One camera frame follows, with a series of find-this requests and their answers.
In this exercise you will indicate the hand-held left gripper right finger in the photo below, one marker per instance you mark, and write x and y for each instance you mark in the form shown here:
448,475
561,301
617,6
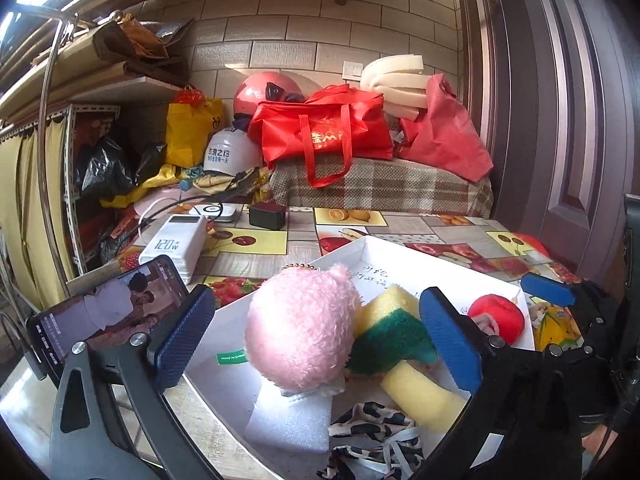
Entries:
450,340

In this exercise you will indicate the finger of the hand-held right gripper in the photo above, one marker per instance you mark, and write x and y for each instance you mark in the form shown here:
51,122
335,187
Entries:
547,287

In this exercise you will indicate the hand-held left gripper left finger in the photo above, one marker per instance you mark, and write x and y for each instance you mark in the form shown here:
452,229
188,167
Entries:
185,335

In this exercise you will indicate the yellow packet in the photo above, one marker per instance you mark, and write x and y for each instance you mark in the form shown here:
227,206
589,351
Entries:
555,327

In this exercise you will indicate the red plush ball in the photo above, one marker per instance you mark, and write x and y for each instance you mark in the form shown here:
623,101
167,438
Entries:
500,317

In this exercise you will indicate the yellow green scouring sponge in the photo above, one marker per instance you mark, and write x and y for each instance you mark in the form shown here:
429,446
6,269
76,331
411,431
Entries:
395,335

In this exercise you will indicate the white cardboard box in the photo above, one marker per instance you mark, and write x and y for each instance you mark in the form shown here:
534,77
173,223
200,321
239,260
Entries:
225,375

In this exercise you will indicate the yellow foam tube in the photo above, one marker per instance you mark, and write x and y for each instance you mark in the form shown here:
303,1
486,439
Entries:
425,395

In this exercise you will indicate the pink plush toy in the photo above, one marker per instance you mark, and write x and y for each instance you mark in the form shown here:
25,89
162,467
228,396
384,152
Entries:
295,330

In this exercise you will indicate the black white striped cloth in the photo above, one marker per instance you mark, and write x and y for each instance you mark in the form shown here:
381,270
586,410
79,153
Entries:
380,452

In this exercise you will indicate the white foam sheet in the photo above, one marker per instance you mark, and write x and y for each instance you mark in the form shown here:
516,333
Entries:
290,422

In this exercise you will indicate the black smartphone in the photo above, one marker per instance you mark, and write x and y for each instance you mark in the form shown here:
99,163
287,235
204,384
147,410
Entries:
100,310

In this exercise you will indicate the white power bank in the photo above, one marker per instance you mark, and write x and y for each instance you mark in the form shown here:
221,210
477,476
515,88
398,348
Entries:
175,245

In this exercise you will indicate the black charger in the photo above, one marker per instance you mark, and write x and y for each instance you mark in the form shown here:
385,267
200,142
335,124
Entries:
267,216

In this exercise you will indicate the yellow cloth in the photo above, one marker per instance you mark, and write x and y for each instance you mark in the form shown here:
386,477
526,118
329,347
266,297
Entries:
145,187

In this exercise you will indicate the plaid cloth covered bench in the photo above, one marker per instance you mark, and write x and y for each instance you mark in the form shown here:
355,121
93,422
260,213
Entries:
380,185

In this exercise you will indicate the brown door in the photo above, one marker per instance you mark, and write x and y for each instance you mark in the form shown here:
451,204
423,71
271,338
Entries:
550,110

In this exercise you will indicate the white helmet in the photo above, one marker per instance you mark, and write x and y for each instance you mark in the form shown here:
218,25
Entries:
227,152

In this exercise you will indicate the black plastic bag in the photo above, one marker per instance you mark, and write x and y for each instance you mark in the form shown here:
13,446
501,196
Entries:
105,165

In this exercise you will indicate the red non-woven bag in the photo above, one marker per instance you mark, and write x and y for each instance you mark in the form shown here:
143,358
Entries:
445,130

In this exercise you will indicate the yellow shopping bag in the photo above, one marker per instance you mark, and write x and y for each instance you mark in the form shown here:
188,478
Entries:
192,132

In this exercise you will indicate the yellow curtain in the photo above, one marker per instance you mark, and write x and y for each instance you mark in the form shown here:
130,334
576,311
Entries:
30,200

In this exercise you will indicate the metal shelf rack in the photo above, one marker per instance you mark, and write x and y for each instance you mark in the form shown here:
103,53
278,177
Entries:
85,125

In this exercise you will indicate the curved metal pole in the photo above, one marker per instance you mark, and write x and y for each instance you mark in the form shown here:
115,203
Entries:
47,135

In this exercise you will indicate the red tote bag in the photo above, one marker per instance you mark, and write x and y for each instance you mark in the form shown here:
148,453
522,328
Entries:
320,125

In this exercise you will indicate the pink helmet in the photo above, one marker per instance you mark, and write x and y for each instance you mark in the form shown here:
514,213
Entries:
262,95

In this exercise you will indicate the cream foam pads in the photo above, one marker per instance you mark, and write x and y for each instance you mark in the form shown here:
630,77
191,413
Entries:
395,85

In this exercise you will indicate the brown bags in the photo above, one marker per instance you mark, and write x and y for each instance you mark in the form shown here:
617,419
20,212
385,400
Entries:
140,50

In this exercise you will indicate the white wall switch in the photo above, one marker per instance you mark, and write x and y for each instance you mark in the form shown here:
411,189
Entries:
353,71

